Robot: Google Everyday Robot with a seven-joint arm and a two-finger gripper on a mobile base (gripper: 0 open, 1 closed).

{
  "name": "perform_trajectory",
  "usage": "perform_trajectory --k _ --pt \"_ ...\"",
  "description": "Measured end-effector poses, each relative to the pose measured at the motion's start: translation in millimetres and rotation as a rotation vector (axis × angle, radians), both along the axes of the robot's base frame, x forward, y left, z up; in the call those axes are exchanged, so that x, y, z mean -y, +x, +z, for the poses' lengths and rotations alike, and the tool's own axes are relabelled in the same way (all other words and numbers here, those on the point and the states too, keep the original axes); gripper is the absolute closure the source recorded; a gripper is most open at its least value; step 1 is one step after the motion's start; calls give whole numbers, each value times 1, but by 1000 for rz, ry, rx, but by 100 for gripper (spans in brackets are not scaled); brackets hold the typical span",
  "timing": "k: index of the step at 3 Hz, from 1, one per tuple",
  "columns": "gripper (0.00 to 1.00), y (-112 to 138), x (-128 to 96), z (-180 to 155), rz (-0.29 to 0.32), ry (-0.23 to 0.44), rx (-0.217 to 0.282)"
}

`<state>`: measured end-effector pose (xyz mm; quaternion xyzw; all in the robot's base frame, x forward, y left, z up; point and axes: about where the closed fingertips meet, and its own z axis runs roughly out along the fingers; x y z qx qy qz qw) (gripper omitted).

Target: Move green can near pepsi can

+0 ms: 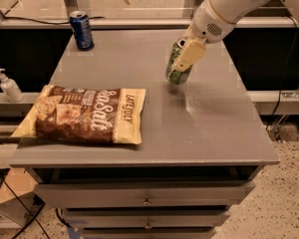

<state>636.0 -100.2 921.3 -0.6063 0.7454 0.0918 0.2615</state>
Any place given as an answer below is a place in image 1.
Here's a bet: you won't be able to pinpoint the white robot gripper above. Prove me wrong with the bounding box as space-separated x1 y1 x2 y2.
171 0 237 73

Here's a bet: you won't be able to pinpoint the green soda can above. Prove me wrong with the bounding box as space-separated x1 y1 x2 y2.
165 38 192 85

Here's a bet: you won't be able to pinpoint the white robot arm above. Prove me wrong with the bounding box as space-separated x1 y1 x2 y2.
172 0 299 72

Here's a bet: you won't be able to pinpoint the blue pepsi can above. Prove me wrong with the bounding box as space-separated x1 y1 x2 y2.
70 11 94 51

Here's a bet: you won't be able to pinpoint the brown sea salt chip bag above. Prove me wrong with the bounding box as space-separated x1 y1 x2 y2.
13 85 146 144

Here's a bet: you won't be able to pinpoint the grey middle drawer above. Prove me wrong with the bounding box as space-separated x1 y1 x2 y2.
64 208 229 229

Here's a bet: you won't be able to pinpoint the grey drawer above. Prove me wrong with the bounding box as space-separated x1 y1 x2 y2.
35 181 255 208
81 228 216 239
64 208 229 229

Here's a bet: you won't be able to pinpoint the white pump soap bottle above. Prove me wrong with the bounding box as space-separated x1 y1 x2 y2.
0 68 23 103

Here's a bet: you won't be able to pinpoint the grey top drawer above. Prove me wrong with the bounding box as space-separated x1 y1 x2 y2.
35 181 255 208

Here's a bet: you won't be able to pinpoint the grey bottom drawer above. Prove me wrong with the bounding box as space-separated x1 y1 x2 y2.
81 228 216 239

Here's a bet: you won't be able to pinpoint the cardboard box on floor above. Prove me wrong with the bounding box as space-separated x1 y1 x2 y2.
0 168 37 229

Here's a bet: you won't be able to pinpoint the black cable at right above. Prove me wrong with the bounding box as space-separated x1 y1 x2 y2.
265 15 299 131

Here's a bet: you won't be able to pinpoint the black cable behind table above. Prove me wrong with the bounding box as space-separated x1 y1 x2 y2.
0 0 106 26

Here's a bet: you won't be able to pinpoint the black cable on floor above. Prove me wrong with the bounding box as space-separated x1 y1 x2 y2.
0 156 53 239

